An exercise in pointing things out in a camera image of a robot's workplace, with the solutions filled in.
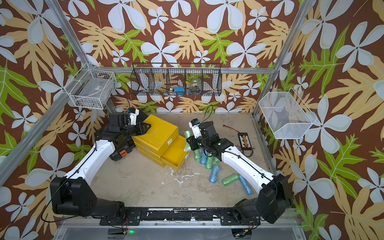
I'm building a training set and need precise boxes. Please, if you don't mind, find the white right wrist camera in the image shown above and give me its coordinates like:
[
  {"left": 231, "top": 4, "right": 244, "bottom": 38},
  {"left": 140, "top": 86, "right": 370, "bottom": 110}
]
[{"left": 189, "top": 119, "right": 202, "bottom": 139}]

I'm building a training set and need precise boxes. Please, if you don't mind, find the yellow plastic drawer cabinet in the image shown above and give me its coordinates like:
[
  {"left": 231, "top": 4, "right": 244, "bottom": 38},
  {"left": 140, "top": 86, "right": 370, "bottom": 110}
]
[{"left": 133, "top": 115, "right": 179, "bottom": 167}]

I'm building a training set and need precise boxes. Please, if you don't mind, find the black wire basket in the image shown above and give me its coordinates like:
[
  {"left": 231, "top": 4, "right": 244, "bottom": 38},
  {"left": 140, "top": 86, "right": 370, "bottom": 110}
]
[{"left": 130, "top": 63, "right": 223, "bottom": 97}]

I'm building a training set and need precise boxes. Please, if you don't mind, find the green trash bag roll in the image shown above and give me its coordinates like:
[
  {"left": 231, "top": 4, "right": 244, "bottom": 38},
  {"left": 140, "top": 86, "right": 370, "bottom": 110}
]
[
  {"left": 184, "top": 131, "right": 192, "bottom": 152},
  {"left": 206, "top": 157, "right": 214, "bottom": 170},
  {"left": 193, "top": 150, "right": 201, "bottom": 161},
  {"left": 222, "top": 174, "right": 239, "bottom": 187}
]

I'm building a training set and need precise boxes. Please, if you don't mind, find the white wire basket left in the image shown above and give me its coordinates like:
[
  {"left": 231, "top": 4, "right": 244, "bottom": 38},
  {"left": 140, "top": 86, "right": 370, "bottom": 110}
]
[{"left": 66, "top": 64, "right": 117, "bottom": 110}]

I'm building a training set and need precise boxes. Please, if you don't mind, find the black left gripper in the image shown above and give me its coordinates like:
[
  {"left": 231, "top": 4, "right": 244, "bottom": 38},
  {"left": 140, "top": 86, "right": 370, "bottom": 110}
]
[{"left": 121, "top": 122, "right": 151, "bottom": 140}]

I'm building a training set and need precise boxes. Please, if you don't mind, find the yellow drawer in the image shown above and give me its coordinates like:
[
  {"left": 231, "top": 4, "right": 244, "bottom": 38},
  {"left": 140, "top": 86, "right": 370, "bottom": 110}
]
[{"left": 161, "top": 136, "right": 189, "bottom": 171}]

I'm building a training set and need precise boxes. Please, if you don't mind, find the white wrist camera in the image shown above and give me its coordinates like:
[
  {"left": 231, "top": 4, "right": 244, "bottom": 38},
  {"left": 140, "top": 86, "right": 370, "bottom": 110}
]
[
  {"left": 189, "top": 119, "right": 202, "bottom": 139},
  {"left": 127, "top": 109, "right": 140, "bottom": 126}
]

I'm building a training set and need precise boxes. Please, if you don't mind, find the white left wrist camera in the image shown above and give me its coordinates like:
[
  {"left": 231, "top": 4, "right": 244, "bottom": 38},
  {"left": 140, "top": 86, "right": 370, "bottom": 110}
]
[{"left": 127, "top": 109, "right": 140, "bottom": 126}]

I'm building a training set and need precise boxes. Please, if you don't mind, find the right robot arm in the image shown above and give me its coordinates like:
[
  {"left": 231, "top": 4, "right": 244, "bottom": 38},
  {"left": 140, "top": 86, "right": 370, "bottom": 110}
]
[{"left": 187, "top": 119, "right": 292, "bottom": 224}]

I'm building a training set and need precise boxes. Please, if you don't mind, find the blue trash bag roll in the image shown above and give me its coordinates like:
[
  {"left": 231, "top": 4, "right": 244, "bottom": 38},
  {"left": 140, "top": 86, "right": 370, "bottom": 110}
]
[
  {"left": 239, "top": 176, "right": 253, "bottom": 196},
  {"left": 200, "top": 152, "right": 208, "bottom": 165},
  {"left": 209, "top": 165, "right": 221, "bottom": 184}
]

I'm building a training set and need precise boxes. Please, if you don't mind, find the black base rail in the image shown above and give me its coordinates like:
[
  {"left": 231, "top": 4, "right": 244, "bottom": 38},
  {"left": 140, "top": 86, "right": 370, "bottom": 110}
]
[{"left": 98, "top": 207, "right": 261, "bottom": 228}]

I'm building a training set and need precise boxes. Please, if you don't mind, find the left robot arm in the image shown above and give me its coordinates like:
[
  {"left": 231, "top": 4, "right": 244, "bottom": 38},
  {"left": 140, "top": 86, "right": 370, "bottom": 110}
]
[{"left": 50, "top": 108, "right": 151, "bottom": 221}]

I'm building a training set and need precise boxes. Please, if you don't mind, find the white mesh basket right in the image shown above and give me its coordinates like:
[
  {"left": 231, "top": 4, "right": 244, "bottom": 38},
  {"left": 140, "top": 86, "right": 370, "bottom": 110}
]
[{"left": 259, "top": 88, "right": 317, "bottom": 140}]

